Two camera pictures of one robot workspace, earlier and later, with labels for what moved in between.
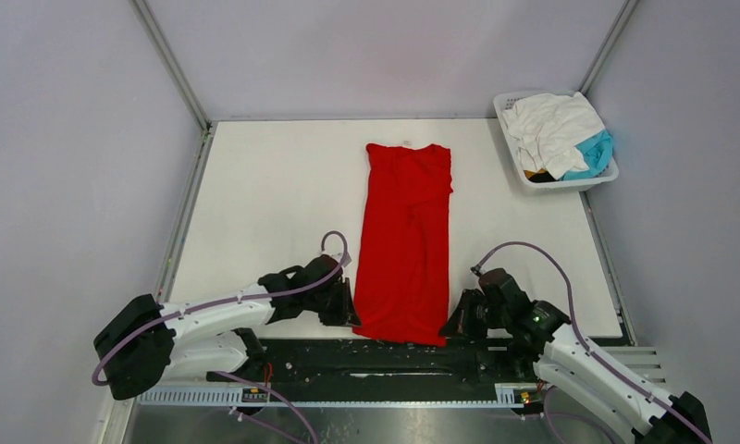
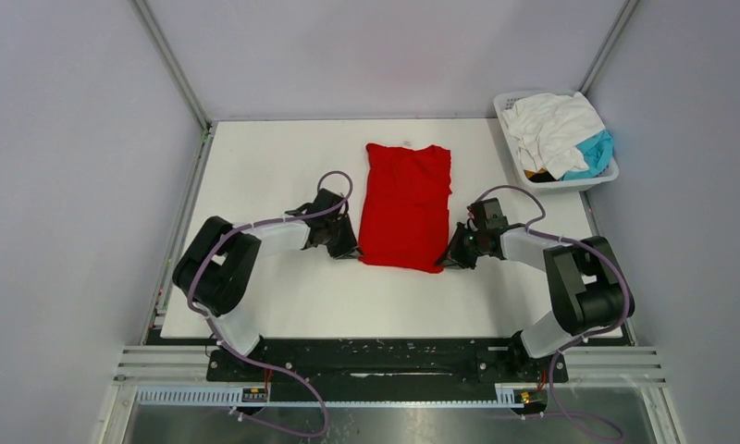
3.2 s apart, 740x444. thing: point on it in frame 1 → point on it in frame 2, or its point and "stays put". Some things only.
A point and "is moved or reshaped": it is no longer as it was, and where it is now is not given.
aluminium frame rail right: (626, 12) stays put
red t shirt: (401, 290) is moved or reshaped
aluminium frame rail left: (156, 34) stays put
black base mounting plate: (339, 370) stays put
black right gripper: (461, 325) → (456, 257)
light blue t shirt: (598, 154) stays put
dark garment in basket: (540, 176) stays put
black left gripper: (345, 314) → (348, 249)
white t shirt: (548, 128) stays put
